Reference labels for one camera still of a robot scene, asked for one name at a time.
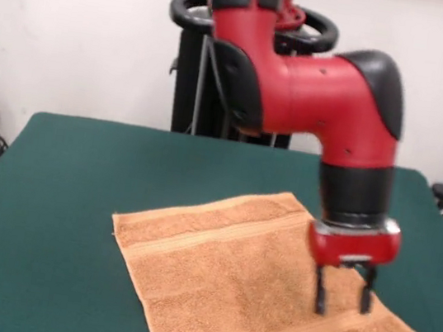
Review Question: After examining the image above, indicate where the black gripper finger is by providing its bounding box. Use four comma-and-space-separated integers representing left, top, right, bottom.
309, 263, 335, 317
356, 265, 379, 317

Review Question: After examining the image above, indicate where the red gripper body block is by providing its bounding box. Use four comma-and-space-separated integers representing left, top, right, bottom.
303, 207, 405, 279

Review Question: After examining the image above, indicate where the orange terry towel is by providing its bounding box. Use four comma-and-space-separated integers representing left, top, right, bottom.
95, 166, 443, 332

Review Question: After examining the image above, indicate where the dark green table cloth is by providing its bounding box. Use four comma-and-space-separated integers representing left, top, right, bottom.
0, 106, 443, 332

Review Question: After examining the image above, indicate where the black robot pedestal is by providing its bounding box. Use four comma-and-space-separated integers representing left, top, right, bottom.
151, 0, 344, 155

